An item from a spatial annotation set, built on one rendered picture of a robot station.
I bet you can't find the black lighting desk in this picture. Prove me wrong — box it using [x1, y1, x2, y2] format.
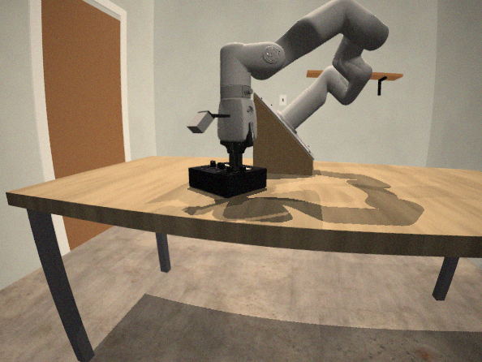
[188, 161, 267, 199]

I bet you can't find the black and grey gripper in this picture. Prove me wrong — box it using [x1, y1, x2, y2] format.
[217, 97, 257, 170]

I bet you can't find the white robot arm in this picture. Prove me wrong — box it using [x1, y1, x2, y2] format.
[220, 0, 389, 134]

